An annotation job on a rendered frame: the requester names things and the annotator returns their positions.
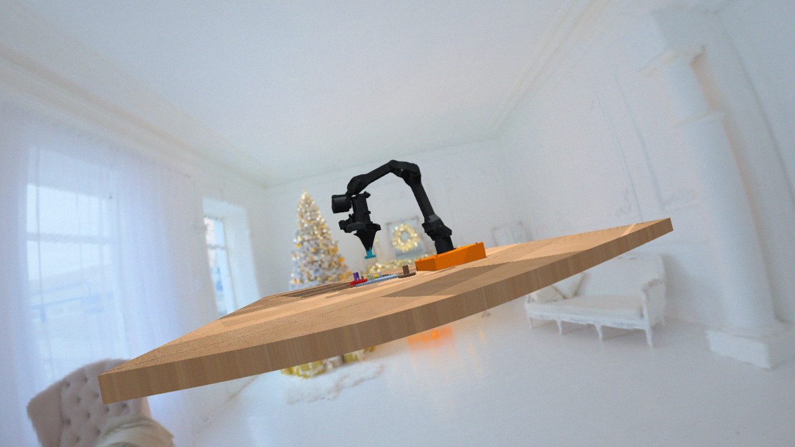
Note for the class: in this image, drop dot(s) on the tan toothed gear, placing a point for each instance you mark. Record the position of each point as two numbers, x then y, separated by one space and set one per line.
406 272

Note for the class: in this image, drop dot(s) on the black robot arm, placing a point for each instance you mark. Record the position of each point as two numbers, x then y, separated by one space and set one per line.
411 174

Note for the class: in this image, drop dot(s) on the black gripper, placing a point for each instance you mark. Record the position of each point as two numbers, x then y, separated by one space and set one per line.
365 229

